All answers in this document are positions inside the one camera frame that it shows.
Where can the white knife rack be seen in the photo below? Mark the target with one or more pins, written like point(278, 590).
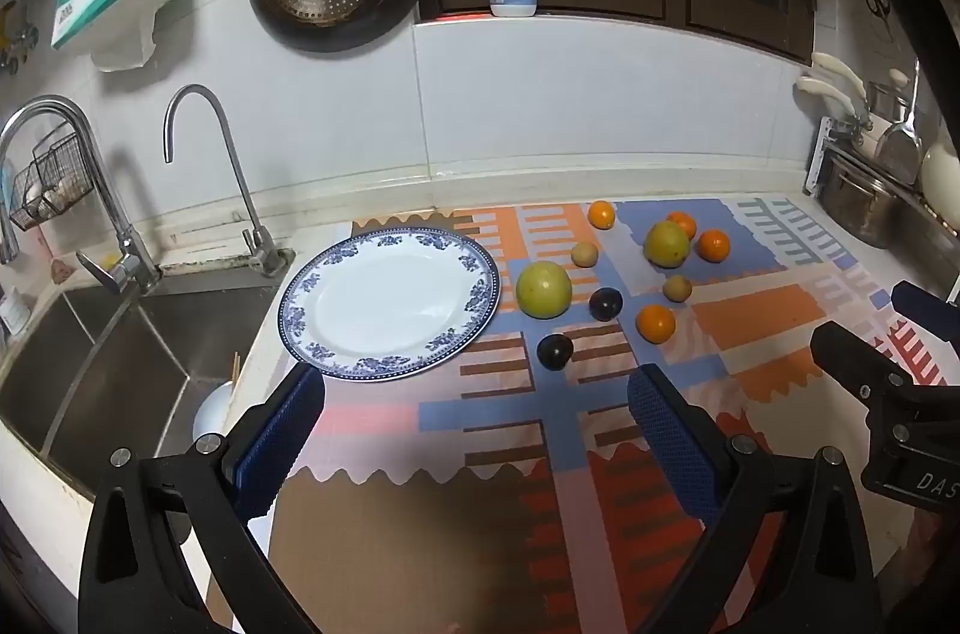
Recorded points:
point(817, 154)

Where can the white bowl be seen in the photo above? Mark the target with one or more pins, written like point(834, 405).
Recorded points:
point(214, 413)

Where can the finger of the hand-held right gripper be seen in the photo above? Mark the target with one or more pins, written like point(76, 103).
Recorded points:
point(847, 356)
point(926, 307)

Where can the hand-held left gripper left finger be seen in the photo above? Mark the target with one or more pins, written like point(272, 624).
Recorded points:
point(281, 446)

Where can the dark purple plum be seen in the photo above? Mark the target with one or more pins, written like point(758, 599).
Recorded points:
point(605, 304)
point(555, 351)

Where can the stainless steel sink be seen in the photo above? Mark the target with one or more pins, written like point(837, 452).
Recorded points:
point(112, 371)

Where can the large chrome faucet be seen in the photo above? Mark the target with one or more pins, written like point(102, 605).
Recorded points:
point(97, 184)

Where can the orange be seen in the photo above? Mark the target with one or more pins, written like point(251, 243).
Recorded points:
point(655, 323)
point(685, 220)
point(714, 245)
point(601, 214)

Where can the colourful patterned mat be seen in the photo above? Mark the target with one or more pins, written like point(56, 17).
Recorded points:
point(525, 454)

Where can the black scissors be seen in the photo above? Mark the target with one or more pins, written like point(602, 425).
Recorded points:
point(879, 7)

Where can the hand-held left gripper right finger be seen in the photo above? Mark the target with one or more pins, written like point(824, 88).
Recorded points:
point(667, 446)

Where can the stainless steel pot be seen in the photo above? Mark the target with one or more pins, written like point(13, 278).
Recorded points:
point(855, 199)

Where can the steel spatula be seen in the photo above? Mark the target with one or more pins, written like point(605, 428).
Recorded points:
point(900, 146)

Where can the yellow-green citrus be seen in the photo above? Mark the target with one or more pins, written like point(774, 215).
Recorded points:
point(544, 289)
point(667, 244)

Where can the small yellow apricot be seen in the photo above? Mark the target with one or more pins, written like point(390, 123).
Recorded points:
point(584, 254)
point(677, 288)

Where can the blue and white plate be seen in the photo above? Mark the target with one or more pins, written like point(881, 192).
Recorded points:
point(390, 304)

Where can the thin gooseneck faucet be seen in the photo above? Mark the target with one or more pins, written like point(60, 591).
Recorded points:
point(225, 154)

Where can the white ceramic jug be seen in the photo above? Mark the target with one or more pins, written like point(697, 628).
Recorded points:
point(941, 176)

